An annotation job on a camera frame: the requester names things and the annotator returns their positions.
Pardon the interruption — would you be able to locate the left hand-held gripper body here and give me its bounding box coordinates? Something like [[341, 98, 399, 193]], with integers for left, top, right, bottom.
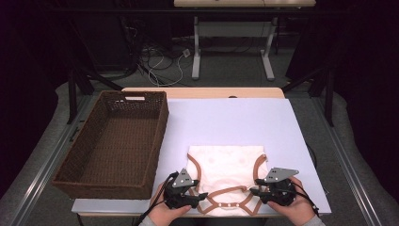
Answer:
[[163, 169, 200, 210]]

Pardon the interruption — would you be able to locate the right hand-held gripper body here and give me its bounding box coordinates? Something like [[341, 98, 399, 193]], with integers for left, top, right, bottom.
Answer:
[[259, 167, 300, 207]]

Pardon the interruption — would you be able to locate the cream baby bodysuit brown trim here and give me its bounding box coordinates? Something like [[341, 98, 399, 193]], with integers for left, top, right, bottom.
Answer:
[[185, 144, 270, 218]]

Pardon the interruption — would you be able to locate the brown wicker basket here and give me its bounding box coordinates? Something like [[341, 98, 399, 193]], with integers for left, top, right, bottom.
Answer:
[[51, 89, 170, 201]]

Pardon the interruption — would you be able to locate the person's right hand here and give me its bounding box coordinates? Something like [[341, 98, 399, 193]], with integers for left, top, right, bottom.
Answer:
[[266, 176, 316, 226]]

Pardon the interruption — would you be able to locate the person's left hand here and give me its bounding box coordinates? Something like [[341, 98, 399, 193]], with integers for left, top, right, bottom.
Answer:
[[147, 183, 193, 226]]

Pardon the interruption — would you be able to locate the white table mat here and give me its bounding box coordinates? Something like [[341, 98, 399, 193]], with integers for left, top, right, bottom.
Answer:
[[71, 97, 332, 215]]

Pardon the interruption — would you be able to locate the black metal stand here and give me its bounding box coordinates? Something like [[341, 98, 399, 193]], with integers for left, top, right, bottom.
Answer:
[[281, 67, 335, 127], [66, 67, 123, 125]]

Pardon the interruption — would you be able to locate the dark curtain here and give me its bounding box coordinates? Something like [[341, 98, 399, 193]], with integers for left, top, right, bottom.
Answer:
[[0, 0, 76, 199], [285, 0, 399, 202]]

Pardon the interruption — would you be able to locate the white-legged desk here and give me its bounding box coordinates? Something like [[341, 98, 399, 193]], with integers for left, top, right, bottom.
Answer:
[[173, 0, 317, 82]]

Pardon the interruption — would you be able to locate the black horizontal bar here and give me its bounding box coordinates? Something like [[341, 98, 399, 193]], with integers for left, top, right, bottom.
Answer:
[[46, 8, 346, 15]]

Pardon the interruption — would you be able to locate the left hand-held gripper black cable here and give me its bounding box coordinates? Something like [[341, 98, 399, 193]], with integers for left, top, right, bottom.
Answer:
[[134, 170, 180, 226]]

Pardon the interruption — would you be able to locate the hand-held gripper black cable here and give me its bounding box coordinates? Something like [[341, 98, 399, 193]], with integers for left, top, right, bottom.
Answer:
[[280, 182, 321, 218], [134, 170, 180, 226]]

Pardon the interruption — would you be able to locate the right hand-held gripper black cable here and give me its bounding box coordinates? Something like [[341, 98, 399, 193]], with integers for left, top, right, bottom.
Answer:
[[280, 182, 321, 218]]

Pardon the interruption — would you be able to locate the aluminium rail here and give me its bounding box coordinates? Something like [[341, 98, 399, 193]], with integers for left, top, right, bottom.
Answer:
[[311, 96, 384, 226], [8, 93, 95, 226]]

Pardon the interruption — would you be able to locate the white floor cable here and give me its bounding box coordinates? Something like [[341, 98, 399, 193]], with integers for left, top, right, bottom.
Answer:
[[147, 50, 186, 88]]

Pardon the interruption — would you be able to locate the bundle of black cables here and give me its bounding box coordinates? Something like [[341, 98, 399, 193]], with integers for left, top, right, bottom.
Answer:
[[119, 15, 177, 86]]

